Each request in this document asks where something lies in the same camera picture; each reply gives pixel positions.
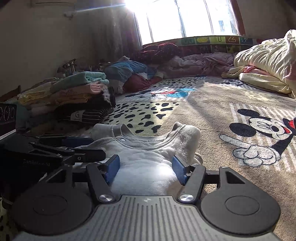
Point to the white wall-mounted unit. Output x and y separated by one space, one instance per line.
53 3

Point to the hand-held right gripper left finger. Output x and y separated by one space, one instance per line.
112 170

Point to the cream crumpled duvet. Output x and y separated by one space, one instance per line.
266 58

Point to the pink cloth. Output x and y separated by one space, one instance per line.
254 69

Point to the dark red polka-dot pillow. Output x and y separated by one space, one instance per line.
157 52

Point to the cartoon mouse printed blanket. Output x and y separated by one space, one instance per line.
208 120

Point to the dark striped folded clothes stack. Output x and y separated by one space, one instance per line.
81 104

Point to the pastel folded clothes stack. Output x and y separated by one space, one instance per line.
34 99

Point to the colourful alphabet foam panel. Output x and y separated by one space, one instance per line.
219 41

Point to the white quilted baby garment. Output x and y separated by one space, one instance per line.
143 171

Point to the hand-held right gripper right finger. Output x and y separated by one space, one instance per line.
180 170

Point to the clear plastic organizer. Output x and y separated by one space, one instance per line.
68 68

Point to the pale purple crumpled quilt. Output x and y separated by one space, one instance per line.
198 62

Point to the maroon garment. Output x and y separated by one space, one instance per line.
138 83

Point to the grey patterned curtain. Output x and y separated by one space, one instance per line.
115 34

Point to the bright window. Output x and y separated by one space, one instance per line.
180 20

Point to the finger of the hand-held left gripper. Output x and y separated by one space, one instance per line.
77 141
87 155

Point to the blue crumpled clothing pile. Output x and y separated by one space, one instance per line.
127 69

